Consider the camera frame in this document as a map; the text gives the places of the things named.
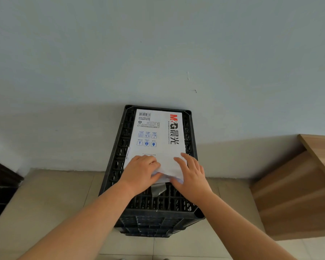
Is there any person's right hand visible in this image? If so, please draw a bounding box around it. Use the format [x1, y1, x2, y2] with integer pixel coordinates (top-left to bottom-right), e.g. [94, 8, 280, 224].
[169, 153, 214, 205]

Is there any person's left hand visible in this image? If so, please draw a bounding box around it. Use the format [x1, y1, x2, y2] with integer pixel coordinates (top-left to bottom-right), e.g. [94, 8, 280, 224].
[118, 154, 163, 197]

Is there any white paper ream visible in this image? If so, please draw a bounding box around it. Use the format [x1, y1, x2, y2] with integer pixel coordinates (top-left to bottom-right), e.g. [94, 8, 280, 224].
[123, 109, 189, 197]

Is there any person's right forearm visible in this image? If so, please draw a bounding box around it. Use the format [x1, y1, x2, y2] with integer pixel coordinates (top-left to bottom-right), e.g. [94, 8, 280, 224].
[197, 192, 299, 260]

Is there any person's left forearm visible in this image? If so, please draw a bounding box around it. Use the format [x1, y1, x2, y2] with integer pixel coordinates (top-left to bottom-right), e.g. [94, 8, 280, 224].
[16, 181, 138, 260]

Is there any black plastic crate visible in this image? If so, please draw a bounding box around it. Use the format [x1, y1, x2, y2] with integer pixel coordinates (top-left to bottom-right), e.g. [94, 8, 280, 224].
[98, 105, 205, 238]

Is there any wooden desk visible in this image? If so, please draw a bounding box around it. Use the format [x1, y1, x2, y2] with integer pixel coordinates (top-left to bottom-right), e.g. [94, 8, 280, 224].
[249, 134, 325, 241]

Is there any dark furniture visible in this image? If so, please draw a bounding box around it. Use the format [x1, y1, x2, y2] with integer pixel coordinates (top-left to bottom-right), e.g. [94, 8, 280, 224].
[0, 157, 24, 231]

